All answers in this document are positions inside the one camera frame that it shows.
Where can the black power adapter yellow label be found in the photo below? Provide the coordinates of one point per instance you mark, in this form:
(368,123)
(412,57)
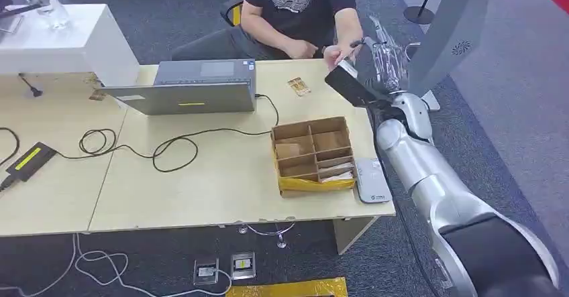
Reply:
(31,161)

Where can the grey kiosk stand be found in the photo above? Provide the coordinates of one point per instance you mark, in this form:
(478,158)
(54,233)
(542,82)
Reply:
(453,19)

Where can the chrome curved tube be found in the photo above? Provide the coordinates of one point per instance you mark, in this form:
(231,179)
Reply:
(406,50)

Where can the person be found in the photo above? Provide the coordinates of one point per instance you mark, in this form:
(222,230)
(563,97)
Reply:
(293,10)

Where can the black yellow chair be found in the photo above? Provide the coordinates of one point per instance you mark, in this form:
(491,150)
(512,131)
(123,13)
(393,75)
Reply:
(234,15)

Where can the white pedestal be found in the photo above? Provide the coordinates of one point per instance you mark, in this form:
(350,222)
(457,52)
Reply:
(66,42)

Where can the grey card reader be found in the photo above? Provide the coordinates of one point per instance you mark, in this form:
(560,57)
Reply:
(372,181)

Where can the grey laptop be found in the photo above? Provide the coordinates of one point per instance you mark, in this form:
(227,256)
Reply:
(186,98)

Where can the black stanchion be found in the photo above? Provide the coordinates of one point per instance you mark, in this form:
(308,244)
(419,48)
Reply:
(418,16)

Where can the black plug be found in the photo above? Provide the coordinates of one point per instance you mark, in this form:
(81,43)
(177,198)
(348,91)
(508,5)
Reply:
(34,92)

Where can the person's left hand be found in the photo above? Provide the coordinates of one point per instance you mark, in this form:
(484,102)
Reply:
(338,55)

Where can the wooden card box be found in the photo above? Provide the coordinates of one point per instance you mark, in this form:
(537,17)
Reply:
(331,140)

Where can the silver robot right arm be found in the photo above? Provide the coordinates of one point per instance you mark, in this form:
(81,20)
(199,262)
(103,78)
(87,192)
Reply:
(426,175)

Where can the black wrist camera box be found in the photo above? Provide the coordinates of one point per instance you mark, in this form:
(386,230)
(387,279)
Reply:
(351,86)

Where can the pale card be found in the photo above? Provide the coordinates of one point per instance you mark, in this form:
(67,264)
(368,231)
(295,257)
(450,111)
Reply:
(338,177)

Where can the person's right hand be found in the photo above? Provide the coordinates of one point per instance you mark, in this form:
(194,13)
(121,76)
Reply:
(301,49)

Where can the desk leg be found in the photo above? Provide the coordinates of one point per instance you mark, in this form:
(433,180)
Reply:
(349,236)

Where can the tan card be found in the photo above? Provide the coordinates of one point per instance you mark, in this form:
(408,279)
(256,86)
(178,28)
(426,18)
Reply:
(335,167)

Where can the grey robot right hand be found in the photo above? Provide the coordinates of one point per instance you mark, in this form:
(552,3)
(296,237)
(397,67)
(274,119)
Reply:
(391,68)

